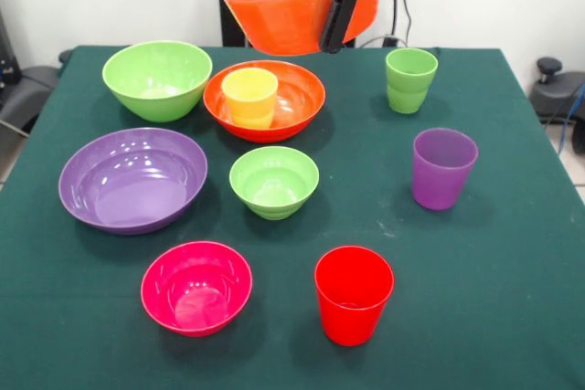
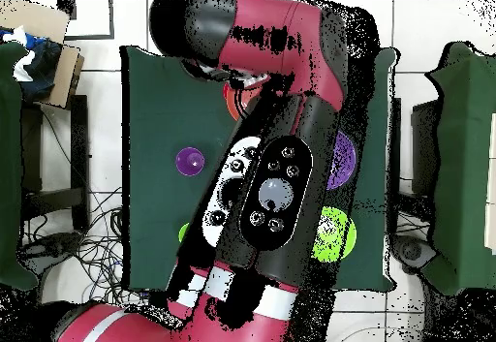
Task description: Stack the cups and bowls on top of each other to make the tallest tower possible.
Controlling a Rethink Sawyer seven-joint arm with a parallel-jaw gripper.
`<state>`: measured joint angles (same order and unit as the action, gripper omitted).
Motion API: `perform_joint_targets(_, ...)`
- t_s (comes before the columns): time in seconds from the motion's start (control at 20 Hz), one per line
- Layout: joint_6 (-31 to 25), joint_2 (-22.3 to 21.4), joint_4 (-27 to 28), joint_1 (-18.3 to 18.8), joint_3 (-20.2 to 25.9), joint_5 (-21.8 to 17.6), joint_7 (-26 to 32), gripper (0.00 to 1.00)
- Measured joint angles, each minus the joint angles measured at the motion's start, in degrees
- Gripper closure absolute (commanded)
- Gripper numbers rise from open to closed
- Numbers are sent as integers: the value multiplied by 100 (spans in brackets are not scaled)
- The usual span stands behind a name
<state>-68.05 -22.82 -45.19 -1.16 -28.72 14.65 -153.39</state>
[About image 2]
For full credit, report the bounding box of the blue and white cloth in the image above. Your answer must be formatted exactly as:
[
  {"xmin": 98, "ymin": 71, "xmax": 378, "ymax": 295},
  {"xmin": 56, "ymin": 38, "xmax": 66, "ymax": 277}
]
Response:
[{"xmin": 0, "ymin": 25, "xmax": 63, "ymax": 103}]

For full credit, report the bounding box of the cardboard box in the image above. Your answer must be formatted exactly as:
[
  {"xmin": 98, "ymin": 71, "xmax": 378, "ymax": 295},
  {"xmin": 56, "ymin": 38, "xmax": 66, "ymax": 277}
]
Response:
[{"xmin": 0, "ymin": 0, "xmax": 85, "ymax": 109}]

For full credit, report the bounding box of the tangle of cables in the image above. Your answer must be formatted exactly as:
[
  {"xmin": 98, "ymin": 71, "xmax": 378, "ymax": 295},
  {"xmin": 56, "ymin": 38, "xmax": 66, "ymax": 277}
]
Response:
[{"xmin": 18, "ymin": 186, "xmax": 148, "ymax": 306}]

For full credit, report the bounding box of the black stool frame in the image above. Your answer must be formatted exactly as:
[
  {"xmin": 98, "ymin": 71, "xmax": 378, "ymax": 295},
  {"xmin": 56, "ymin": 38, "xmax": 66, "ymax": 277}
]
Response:
[{"xmin": 20, "ymin": 94, "xmax": 91, "ymax": 233}]

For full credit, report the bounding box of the large purple bowl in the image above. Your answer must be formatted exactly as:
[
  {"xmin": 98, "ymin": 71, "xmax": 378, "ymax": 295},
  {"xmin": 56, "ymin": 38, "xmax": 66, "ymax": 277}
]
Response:
[{"xmin": 325, "ymin": 130, "xmax": 357, "ymax": 191}]

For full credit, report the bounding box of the black rectangular frame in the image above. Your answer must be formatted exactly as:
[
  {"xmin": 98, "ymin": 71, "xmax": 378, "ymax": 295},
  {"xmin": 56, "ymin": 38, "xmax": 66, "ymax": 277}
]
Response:
[{"xmin": 57, "ymin": 0, "xmax": 115, "ymax": 41}]

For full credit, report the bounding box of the dark green tablecloth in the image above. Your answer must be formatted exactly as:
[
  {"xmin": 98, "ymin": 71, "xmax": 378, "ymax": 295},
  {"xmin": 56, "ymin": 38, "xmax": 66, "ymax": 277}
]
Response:
[{"xmin": 119, "ymin": 45, "xmax": 398, "ymax": 293}]

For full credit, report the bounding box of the purple cup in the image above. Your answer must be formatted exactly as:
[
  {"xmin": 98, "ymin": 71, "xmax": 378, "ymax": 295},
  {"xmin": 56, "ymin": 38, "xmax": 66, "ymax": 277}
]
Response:
[{"xmin": 174, "ymin": 146, "xmax": 206, "ymax": 177}]

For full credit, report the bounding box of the green cloth covered table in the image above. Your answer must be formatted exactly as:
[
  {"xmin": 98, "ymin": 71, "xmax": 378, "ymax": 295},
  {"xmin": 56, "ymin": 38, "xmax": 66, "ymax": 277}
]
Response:
[
  {"xmin": 419, "ymin": 41, "xmax": 496, "ymax": 296},
  {"xmin": 0, "ymin": 41, "xmax": 40, "ymax": 291}
]

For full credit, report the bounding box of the large green bowl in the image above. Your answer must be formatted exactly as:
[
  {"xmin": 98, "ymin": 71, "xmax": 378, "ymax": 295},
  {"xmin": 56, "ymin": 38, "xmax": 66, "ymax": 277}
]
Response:
[{"xmin": 311, "ymin": 205, "xmax": 357, "ymax": 264}]

